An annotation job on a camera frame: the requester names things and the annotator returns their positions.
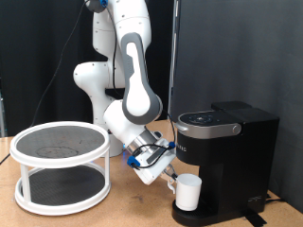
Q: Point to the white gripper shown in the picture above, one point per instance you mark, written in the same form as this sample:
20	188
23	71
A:
154	164

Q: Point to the white ceramic mug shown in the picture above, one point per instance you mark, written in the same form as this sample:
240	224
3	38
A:
187	192

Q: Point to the black Keurig coffee machine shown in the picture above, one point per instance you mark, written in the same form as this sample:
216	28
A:
236	164

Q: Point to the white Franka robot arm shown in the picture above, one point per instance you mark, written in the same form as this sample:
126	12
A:
126	78

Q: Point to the white two-tier turntable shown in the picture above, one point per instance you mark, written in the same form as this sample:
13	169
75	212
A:
63	148

